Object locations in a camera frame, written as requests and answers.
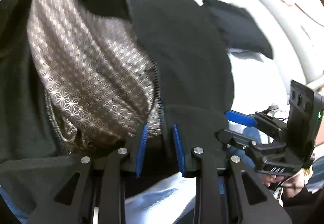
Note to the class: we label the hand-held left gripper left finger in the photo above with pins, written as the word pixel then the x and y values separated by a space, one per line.
pixel 141 153

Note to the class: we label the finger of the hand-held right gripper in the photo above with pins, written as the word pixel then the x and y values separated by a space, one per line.
pixel 238 140
pixel 240 117

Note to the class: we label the grey padded headboard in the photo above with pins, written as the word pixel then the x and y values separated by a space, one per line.
pixel 298 56

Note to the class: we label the blue checked cartoon blanket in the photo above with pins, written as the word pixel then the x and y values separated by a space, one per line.
pixel 253 79

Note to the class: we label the person's right hand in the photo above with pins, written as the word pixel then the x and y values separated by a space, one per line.
pixel 297 183

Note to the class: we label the person's right forearm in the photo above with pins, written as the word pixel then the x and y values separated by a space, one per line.
pixel 303 208

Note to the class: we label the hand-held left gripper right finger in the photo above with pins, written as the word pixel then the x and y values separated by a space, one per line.
pixel 179 153

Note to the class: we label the folded black garment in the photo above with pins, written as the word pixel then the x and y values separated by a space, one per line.
pixel 235 26

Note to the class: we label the black fleece zip jacket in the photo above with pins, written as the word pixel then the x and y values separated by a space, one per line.
pixel 177 49

